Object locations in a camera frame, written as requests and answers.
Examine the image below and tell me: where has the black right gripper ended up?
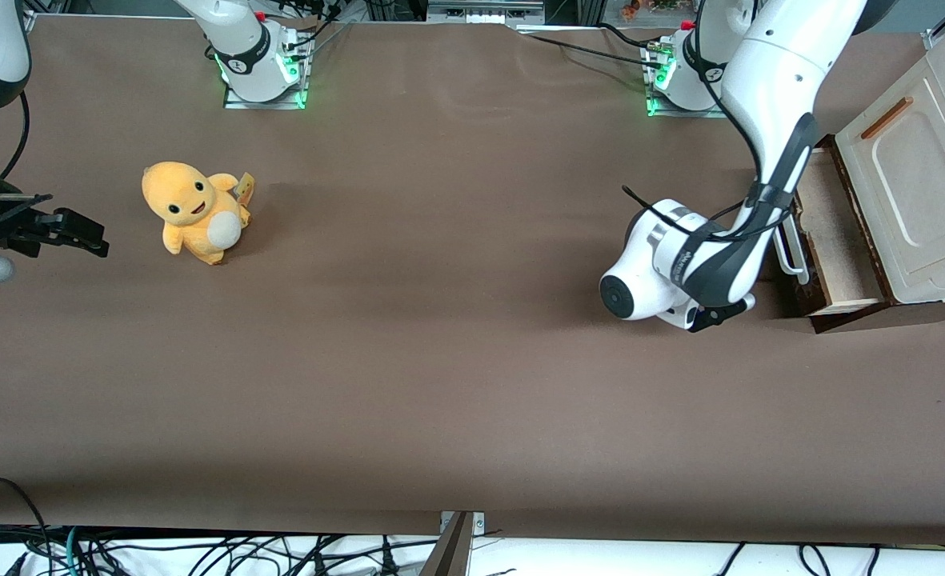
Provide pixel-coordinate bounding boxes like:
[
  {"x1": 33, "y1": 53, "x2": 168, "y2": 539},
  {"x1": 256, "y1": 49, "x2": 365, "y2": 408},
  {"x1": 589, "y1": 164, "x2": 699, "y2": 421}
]
[{"x1": 0, "y1": 188, "x2": 110, "y2": 258}]

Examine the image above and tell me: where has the white drawer handle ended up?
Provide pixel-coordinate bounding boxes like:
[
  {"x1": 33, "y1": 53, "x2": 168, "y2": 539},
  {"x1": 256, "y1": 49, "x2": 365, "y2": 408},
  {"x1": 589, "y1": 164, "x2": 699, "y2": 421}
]
[{"x1": 775, "y1": 214, "x2": 811, "y2": 286}]

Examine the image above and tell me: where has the dark brown wooden drawer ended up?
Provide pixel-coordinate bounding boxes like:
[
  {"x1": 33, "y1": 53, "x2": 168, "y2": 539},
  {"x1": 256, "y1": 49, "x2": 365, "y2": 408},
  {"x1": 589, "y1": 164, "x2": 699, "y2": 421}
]
[{"x1": 784, "y1": 146, "x2": 893, "y2": 335}]

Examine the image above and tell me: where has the yellow plush toy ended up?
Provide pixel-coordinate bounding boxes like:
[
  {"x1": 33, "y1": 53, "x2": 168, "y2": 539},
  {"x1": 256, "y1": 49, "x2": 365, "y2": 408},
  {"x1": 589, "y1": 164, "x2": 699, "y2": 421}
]
[{"x1": 141, "y1": 161, "x2": 257, "y2": 266}]

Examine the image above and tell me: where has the brown table cover sheet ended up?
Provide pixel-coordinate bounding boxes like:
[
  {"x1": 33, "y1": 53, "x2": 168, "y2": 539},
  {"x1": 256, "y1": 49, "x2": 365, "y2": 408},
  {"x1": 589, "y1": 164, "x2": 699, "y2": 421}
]
[{"x1": 0, "y1": 14, "x2": 945, "y2": 546}]

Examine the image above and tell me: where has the dark angled support bar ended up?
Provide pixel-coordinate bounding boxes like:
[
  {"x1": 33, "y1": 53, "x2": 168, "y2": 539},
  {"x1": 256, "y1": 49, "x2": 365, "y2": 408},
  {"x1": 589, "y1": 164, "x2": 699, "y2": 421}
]
[{"x1": 418, "y1": 512, "x2": 475, "y2": 576}]

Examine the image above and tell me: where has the orange patterned object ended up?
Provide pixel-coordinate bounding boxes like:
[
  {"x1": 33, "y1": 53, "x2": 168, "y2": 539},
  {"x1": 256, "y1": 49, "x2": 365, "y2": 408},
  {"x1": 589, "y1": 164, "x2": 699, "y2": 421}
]
[{"x1": 620, "y1": 0, "x2": 681, "y2": 21}]

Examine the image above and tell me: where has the cream white box cabinet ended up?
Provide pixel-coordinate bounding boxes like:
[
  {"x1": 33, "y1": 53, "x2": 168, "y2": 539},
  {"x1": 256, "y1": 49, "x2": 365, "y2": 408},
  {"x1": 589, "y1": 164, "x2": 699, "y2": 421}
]
[{"x1": 835, "y1": 26, "x2": 945, "y2": 305}]

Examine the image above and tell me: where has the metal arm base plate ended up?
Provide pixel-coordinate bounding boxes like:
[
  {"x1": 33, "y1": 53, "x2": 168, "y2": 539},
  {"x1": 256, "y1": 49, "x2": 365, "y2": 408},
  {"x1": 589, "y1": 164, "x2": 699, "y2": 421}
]
[
  {"x1": 222, "y1": 30, "x2": 311, "y2": 110},
  {"x1": 643, "y1": 38, "x2": 733, "y2": 119}
]

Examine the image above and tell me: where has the black looped cable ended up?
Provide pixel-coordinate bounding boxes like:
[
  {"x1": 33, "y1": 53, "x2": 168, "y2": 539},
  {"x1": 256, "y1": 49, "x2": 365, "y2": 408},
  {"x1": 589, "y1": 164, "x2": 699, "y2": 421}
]
[{"x1": 0, "y1": 477, "x2": 47, "y2": 553}]

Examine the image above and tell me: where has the grey metal rail box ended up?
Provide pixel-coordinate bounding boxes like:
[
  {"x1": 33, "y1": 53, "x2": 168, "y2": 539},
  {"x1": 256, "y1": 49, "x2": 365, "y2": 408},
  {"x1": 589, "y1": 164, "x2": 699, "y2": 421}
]
[{"x1": 428, "y1": 0, "x2": 547, "y2": 25}]

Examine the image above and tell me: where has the silver metal bracket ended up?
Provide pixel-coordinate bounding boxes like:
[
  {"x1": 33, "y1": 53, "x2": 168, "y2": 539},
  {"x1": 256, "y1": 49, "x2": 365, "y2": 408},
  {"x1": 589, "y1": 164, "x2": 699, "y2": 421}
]
[{"x1": 438, "y1": 510, "x2": 487, "y2": 535}]

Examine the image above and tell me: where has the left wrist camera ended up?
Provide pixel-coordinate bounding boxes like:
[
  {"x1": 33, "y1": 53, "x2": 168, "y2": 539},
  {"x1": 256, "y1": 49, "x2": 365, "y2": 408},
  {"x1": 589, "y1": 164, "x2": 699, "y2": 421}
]
[{"x1": 687, "y1": 298, "x2": 755, "y2": 334}]

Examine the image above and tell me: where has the orange wooden handle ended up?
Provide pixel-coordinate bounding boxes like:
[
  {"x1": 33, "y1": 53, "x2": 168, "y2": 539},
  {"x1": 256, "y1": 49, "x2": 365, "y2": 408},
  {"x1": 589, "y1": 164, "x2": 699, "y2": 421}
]
[{"x1": 860, "y1": 96, "x2": 915, "y2": 141}]

